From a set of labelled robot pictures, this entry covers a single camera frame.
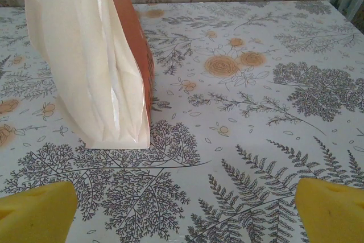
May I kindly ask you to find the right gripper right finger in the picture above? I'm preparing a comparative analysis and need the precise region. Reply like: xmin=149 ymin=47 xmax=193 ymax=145
xmin=295 ymin=177 xmax=364 ymax=243

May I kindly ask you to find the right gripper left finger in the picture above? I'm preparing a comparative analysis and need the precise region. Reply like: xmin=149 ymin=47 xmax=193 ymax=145
xmin=0 ymin=180 xmax=78 ymax=243

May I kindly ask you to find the orange white filter pack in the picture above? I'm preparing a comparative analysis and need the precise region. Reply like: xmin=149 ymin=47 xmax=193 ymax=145
xmin=24 ymin=0 xmax=156 ymax=150

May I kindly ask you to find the floral patterned tablecloth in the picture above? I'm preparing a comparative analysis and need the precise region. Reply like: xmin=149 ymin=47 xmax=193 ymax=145
xmin=0 ymin=0 xmax=364 ymax=243

